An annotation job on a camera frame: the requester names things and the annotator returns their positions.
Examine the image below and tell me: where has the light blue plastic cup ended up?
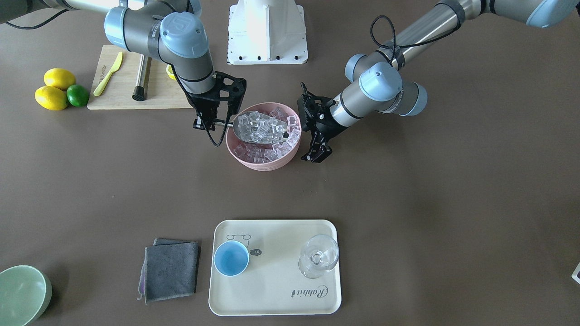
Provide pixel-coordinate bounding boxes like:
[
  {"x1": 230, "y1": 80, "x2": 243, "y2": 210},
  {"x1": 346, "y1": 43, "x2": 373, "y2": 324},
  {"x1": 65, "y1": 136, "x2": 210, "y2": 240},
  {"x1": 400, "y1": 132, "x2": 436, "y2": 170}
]
[{"x1": 213, "y1": 240, "x2": 249, "y2": 277}]

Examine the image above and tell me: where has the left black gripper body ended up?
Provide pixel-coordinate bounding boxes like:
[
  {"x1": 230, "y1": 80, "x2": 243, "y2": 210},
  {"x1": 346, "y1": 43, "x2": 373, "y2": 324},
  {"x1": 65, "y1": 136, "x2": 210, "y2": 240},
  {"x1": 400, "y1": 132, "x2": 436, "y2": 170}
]
[{"x1": 297, "y1": 82, "x2": 347, "y2": 140}]

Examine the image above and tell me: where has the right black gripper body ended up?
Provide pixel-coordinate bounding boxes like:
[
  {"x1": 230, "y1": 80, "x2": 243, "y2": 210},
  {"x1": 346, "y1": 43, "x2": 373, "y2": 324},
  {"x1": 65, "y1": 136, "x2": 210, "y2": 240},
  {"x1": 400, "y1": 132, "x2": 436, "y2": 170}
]
[{"x1": 183, "y1": 72, "x2": 247, "y2": 120}]

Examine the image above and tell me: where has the beige rabbit serving tray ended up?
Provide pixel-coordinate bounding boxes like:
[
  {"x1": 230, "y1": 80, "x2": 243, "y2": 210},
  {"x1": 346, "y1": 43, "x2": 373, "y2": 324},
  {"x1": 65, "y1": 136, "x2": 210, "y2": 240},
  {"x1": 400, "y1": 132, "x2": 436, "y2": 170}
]
[{"x1": 208, "y1": 219, "x2": 342, "y2": 316}]

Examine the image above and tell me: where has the stainless steel ice scoop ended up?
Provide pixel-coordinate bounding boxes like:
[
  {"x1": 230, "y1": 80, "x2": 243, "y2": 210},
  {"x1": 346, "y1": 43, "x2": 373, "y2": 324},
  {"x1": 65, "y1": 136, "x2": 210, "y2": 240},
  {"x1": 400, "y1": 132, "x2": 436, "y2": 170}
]
[{"x1": 213, "y1": 111, "x2": 290, "y2": 144}]

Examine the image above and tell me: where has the grey folded cloth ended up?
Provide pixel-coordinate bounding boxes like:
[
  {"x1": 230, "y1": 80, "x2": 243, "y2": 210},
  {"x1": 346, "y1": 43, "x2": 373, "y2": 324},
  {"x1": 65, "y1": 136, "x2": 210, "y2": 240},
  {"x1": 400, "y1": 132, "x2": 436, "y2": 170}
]
[{"x1": 137, "y1": 238, "x2": 200, "y2": 304}]

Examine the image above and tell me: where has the half lemon slice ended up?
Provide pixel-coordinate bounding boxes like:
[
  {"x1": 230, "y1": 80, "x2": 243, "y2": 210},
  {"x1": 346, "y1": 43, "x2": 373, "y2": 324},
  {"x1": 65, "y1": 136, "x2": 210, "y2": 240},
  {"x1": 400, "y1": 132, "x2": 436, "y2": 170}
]
[{"x1": 165, "y1": 64, "x2": 177, "y2": 81}]

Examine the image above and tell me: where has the yellow lemon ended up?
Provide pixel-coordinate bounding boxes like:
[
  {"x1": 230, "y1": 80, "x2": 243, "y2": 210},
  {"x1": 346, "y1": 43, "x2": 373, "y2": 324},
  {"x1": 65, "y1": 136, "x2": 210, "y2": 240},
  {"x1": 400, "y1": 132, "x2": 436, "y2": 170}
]
[
  {"x1": 43, "y1": 68, "x2": 76, "y2": 91},
  {"x1": 34, "y1": 86, "x2": 69, "y2": 111}
]

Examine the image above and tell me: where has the clear wine glass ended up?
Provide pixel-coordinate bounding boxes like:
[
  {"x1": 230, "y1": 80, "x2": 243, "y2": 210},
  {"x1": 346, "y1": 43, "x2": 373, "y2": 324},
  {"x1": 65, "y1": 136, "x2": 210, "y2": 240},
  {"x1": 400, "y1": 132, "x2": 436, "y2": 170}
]
[{"x1": 298, "y1": 235, "x2": 339, "y2": 279}]

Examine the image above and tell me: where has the lower yellow lemon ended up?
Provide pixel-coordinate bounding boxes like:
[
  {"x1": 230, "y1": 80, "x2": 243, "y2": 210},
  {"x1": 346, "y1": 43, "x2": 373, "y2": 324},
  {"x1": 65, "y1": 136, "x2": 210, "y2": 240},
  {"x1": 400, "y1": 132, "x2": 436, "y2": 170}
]
[{"x1": 34, "y1": 86, "x2": 69, "y2": 111}]

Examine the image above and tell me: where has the bamboo cutting board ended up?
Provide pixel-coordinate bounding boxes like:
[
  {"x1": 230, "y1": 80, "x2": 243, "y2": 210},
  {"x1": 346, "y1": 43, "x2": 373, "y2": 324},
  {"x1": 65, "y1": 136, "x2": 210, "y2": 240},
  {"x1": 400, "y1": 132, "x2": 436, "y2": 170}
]
[{"x1": 87, "y1": 45, "x2": 190, "y2": 110}]

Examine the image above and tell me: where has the steel muddler black tip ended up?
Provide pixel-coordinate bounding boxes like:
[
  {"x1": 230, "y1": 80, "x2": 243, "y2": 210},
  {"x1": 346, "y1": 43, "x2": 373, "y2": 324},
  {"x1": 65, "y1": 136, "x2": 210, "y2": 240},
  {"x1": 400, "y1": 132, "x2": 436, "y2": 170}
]
[{"x1": 132, "y1": 53, "x2": 151, "y2": 101}]

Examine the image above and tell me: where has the green lime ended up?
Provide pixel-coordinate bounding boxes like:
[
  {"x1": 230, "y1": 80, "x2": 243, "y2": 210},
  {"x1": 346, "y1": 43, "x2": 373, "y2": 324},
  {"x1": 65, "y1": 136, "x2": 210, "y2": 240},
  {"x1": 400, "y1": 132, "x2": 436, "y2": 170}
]
[{"x1": 66, "y1": 84, "x2": 90, "y2": 107}]

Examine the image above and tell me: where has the pink bowl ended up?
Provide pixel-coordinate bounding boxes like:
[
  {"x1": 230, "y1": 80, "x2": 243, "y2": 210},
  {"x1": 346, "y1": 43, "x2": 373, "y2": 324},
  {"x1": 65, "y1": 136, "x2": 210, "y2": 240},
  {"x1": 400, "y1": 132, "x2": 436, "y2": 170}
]
[{"x1": 226, "y1": 102, "x2": 302, "y2": 171}]

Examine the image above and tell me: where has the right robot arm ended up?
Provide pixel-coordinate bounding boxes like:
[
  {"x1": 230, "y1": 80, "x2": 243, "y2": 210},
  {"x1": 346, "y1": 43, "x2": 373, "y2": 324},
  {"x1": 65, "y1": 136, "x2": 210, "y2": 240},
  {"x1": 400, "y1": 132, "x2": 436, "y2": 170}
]
[{"x1": 1, "y1": 0, "x2": 247, "y2": 130}]

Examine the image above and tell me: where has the upper yellow lemon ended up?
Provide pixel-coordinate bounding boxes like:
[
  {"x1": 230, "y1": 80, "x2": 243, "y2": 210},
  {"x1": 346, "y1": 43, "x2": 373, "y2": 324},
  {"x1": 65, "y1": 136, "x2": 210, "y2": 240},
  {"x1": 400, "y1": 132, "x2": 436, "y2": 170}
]
[{"x1": 43, "y1": 68, "x2": 76, "y2": 91}]

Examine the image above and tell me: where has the pale green bowl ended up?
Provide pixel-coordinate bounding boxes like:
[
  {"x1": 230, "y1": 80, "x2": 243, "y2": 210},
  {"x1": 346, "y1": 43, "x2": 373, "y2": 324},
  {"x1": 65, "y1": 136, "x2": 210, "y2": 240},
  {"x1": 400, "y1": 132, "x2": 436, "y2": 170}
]
[{"x1": 0, "y1": 265, "x2": 52, "y2": 326}]

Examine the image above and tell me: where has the pile of clear ice cubes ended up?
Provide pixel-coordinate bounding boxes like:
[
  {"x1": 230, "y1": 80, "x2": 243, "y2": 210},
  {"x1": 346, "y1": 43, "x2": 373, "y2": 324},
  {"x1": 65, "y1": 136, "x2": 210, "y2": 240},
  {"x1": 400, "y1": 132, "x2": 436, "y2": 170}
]
[{"x1": 234, "y1": 107, "x2": 301, "y2": 163}]

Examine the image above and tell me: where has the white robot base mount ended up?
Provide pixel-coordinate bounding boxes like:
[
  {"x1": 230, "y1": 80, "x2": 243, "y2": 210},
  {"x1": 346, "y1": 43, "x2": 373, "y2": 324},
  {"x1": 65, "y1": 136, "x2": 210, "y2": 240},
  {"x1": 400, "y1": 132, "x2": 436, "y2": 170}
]
[{"x1": 227, "y1": 0, "x2": 309, "y2": 65}]

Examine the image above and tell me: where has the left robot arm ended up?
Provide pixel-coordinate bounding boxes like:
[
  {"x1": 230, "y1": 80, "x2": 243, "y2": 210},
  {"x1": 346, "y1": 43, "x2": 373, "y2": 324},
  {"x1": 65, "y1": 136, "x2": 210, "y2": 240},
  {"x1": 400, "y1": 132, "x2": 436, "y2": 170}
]
[{"x1": 297, "y1": 0, "x2": 579, "y2": 163}]

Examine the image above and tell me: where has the yellow plastic knife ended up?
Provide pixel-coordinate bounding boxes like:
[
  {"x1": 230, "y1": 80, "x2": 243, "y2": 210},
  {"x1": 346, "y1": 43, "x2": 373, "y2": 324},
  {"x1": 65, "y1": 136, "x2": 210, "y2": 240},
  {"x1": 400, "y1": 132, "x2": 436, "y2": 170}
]
[{"x1": 93, "y1": 52, "x2": 124, "y2": 96}]

